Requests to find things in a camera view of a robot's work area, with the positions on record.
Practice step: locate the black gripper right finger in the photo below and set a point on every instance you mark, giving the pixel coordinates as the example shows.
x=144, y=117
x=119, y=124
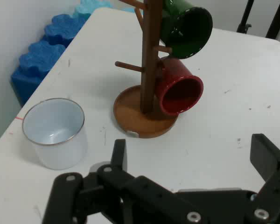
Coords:
x=270, y=161

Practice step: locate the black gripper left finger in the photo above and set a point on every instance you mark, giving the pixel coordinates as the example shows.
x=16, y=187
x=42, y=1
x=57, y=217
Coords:
x=135, y=193

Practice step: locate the green enamel mug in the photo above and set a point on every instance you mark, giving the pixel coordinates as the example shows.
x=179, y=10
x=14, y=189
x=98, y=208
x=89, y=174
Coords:
x=189, y=30

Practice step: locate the white enamel mug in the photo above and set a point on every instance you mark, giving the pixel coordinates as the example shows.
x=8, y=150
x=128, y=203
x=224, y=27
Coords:
x=60, y=149

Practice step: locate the brown wooden mug tree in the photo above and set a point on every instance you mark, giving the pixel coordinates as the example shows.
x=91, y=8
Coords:
x=147, y=70

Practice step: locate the red enamel mug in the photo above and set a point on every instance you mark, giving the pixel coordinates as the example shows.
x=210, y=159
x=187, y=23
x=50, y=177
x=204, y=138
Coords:
x=177, y=72

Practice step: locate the black tripod stand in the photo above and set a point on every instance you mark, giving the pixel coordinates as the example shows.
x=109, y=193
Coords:
x=276, y=21

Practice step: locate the dark blue foam mat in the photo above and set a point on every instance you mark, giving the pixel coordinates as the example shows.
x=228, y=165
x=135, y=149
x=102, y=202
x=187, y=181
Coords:
x=42, y=58

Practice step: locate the light blue foam mat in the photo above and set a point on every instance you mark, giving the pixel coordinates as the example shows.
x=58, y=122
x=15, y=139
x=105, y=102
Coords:
x=88, y=8

